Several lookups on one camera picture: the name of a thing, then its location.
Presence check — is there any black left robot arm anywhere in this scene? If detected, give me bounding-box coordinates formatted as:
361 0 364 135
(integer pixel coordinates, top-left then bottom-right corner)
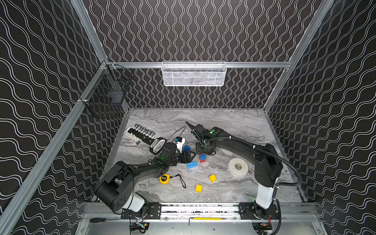
94 143 196 214

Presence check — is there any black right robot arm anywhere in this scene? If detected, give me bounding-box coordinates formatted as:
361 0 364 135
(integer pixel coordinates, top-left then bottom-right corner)
186 122 302 210

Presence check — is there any light blue long lego brick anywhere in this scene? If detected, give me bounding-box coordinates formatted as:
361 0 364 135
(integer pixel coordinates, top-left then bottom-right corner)
186 161 198 169

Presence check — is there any yellow small lego brick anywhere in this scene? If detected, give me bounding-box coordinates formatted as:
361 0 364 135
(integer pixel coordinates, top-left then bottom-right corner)
209 174 217 183

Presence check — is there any yellow lego brick front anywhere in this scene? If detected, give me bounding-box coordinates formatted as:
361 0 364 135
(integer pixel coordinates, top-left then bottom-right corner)
195 184 203 193

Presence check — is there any yellow tape measure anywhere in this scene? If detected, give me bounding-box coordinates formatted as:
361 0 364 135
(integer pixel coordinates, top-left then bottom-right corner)
159 174 170 185

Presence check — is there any black socket set holder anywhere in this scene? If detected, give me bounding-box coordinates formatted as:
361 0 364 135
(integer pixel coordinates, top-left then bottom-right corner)
125 124 166 155

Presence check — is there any white tape roll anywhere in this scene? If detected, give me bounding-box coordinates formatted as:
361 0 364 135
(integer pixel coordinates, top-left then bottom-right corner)
228 158 248 177

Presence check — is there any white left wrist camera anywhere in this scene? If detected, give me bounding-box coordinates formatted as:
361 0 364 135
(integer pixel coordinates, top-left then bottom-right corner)
174 137 186 152

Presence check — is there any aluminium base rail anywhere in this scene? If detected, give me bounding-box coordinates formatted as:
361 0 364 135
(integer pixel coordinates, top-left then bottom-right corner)
81 202 319 222

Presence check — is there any white wire mesh basket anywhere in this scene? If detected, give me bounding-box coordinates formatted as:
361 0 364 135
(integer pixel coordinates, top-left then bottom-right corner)
161 61 227 87

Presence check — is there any black wire mesh basket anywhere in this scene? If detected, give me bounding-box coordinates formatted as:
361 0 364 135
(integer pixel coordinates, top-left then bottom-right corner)
83 61 134 119

